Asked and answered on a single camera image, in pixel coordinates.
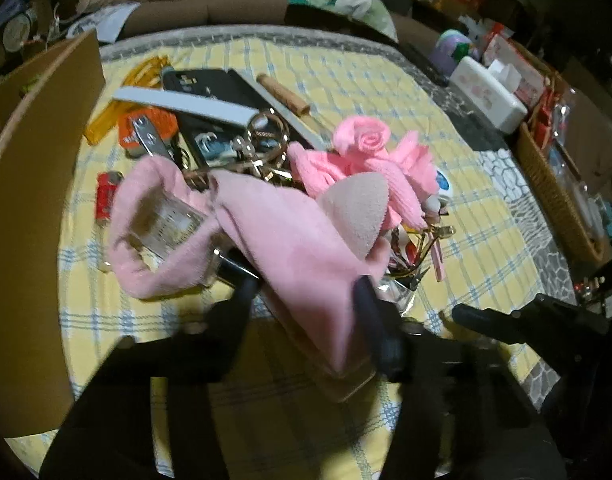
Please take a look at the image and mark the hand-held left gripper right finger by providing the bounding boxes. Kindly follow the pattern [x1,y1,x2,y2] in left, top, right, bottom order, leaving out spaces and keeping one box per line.
[355,279,567,480]

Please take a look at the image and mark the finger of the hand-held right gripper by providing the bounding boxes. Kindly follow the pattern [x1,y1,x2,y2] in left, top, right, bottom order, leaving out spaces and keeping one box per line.
[452,294,612,347]

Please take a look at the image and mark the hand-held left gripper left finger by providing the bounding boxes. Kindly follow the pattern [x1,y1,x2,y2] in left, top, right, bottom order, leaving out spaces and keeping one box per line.
[40,279,261,480]

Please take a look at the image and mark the pink cloth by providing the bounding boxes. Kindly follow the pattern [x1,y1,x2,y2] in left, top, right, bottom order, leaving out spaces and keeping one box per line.
[107,156,391,373]

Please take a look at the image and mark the orange handle brush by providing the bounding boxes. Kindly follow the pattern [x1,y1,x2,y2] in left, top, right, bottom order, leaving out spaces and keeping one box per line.
[83,57,169,147]

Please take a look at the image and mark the clear glass bottle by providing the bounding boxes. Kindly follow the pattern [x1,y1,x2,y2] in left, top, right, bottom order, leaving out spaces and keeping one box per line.
[130,195,221,286]

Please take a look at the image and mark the gold eyelash curler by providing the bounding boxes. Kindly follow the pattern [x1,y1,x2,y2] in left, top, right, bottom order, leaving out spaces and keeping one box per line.
[386,225,457,281]

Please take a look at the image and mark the beige makeup sponge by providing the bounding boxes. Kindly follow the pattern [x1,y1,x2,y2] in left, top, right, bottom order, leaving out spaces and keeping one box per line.
[318,172,391,261]

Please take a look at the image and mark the wicker basket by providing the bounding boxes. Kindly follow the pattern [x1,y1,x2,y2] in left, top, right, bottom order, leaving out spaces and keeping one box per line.
[516,72,612,263]

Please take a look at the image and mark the pink rose towel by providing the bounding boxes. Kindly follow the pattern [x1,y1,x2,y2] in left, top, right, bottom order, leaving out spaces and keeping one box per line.
[288,116,439,231]

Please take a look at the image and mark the red lighter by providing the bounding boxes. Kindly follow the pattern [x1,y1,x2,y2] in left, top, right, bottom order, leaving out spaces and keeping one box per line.
[96,171,124,226]

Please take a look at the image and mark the gold scissors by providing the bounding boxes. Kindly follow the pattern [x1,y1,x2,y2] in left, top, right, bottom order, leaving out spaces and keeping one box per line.
[183,110,297,191]

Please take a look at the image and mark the white flat strip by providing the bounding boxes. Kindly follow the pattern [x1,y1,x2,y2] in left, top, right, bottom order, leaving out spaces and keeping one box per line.
[112,86,267,126]

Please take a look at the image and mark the black case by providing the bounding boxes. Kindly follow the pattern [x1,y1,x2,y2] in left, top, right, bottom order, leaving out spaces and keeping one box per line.
[161,67,334,171]

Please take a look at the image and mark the white wipes box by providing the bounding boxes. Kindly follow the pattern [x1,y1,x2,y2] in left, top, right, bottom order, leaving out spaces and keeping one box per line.
[448,56,529,133]

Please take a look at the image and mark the yellow plaid tablecloth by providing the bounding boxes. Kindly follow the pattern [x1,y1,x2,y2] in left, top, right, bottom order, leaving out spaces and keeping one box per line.
[6,25,577,480]

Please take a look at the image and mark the pink printed packet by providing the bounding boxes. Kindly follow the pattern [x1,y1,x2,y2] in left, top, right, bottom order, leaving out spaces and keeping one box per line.
[481,32,547,106]

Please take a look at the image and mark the purple container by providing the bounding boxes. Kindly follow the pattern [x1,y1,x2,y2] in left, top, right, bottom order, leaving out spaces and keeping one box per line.
[431,29,482,78]

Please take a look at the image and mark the brown sofa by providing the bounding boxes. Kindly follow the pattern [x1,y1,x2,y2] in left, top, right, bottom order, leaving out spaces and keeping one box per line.
[86,0,437,56]

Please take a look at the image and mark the printed paper sheet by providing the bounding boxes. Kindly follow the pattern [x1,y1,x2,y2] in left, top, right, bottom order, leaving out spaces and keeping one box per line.
[68,2,141,43]

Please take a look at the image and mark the round printed tin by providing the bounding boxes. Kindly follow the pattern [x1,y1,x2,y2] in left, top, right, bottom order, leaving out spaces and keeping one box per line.
[0,10,36,51]

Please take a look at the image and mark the wooden handle tool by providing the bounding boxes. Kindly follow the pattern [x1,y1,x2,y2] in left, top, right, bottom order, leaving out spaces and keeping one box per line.
[256,74,313,115]

